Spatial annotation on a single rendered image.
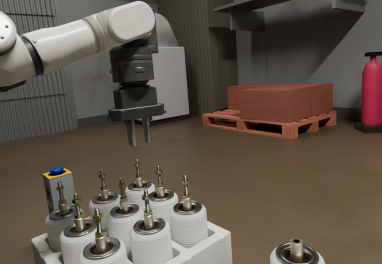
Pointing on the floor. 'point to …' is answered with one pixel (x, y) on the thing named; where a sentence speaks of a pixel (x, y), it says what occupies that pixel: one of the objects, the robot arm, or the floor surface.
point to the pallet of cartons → (277, 108)
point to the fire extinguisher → (371, 96)
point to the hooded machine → (169, 75)
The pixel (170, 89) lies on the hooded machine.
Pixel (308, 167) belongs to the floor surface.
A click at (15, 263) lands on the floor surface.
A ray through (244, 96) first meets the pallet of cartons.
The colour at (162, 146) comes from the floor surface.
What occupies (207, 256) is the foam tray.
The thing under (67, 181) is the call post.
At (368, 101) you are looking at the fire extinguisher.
